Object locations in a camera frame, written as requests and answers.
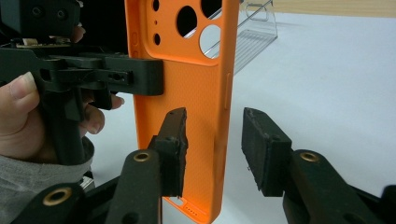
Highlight clear plastic bin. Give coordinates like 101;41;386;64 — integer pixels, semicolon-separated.
183;0;279;76

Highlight orange phone case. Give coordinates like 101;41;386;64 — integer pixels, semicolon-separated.
124;0;241;224

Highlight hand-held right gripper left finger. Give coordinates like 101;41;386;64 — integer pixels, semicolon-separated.
148;106;190;199

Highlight white table cover sheet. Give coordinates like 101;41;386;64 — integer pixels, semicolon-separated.
83;12;396;224

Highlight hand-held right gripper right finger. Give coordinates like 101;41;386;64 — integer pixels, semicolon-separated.
241;106;294;198

